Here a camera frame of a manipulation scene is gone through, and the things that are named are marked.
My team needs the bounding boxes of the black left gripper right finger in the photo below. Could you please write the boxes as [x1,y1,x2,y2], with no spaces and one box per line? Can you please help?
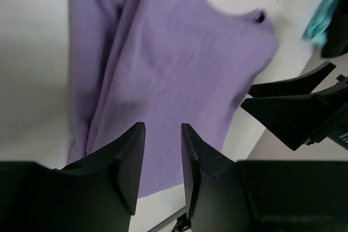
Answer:
[181,124,347,231]

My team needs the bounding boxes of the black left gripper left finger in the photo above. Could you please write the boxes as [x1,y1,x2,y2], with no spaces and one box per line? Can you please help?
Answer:
[1,122,146,231]

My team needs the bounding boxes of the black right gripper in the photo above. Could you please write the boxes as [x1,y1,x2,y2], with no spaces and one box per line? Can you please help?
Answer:
[241,61,347,151]

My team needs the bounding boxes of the purple t shirt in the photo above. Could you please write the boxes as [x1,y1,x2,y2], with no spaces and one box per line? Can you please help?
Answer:
[69,0,279,197]

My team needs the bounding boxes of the folded black t shirt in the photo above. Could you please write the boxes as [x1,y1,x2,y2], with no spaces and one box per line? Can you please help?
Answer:
[321,0,348,59]

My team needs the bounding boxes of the folded teal t shirt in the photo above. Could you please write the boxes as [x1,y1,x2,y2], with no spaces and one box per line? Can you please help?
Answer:
[303,0,340,46]

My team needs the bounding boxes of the aluminium table edge rail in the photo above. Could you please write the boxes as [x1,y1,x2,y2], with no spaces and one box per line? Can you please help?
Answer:
[148,207,186,232]

